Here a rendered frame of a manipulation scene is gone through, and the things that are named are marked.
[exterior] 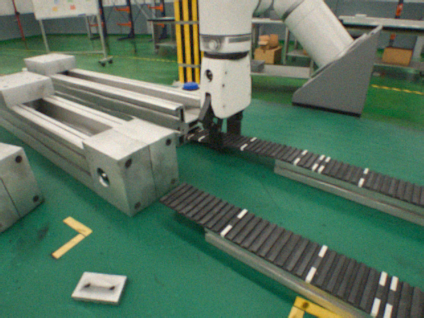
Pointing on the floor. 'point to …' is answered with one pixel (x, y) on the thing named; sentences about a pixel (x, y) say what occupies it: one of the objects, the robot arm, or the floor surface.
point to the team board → (73, 9)
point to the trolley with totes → (257, 67)
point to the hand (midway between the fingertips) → (225, 134)
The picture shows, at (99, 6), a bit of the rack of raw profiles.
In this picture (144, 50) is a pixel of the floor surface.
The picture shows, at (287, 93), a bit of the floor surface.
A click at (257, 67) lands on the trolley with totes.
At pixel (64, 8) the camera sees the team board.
